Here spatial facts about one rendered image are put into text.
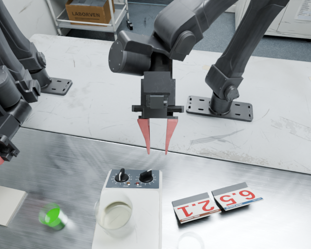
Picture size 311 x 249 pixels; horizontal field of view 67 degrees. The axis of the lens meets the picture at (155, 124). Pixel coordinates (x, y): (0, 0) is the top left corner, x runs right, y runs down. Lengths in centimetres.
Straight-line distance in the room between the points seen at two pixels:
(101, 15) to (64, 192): 214
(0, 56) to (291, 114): 78
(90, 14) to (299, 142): 226
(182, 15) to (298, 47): 260
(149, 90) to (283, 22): 258
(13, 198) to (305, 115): 83
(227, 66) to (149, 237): 42
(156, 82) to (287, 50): 256
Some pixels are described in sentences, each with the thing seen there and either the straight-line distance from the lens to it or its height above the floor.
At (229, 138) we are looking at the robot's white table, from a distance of 69.
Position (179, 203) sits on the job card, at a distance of 57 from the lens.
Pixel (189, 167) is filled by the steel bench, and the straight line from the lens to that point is 62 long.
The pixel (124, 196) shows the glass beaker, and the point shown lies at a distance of 42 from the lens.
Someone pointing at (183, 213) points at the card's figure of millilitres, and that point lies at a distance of 55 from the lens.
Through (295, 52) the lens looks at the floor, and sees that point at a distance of 290.
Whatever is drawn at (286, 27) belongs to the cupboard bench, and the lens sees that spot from 293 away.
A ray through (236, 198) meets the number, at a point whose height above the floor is 92.
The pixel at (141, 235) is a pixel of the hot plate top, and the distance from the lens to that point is 47.
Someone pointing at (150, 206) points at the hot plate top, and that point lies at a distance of 48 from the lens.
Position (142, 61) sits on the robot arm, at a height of 119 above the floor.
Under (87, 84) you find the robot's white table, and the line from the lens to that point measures 85.
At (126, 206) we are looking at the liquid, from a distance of 45.
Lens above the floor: 144
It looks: 52 degrees down
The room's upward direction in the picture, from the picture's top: 1 degrees counter-clockwise
